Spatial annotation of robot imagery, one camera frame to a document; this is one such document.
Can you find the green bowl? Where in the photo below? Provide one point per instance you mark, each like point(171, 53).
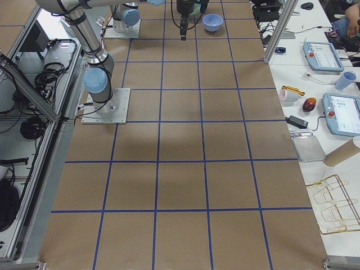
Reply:
point(196, 9)

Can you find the gold wire rack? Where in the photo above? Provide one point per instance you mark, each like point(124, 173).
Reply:
point(335, 210)

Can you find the brown paper table cover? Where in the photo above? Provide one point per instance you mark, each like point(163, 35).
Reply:
point(203, 175)

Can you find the red mango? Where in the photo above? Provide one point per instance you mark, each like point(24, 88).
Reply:
point(309, 104)

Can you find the teach pendant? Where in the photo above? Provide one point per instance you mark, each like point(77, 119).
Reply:
point(342, 114)
point(322, 57)

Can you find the blue bowl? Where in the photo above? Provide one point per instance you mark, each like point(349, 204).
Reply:
point(212, 22)

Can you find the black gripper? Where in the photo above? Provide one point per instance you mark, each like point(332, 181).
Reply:
point(184, 8)

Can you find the lower teach pendant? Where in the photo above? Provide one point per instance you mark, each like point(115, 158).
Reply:
point(342, 114)

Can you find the black power adapter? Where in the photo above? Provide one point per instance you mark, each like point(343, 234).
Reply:
point(296, 122)

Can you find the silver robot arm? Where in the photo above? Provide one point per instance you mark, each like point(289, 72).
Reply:
point(97, 80)
point(127, 15)

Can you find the cardboard tube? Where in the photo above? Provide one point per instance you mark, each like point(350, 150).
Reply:
point(343, 152)

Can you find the light blue plastic cup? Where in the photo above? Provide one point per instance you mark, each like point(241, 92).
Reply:
point(346, 79)

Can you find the pink cup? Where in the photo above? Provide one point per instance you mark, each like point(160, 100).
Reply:
point(286, 95)

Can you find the aluminium frame post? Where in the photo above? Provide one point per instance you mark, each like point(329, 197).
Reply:
point(280, 28)

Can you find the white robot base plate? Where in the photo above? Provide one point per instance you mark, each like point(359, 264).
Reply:
point(114, 111)

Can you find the upper teach pendant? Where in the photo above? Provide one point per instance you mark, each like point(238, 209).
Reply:
point(322, 57)

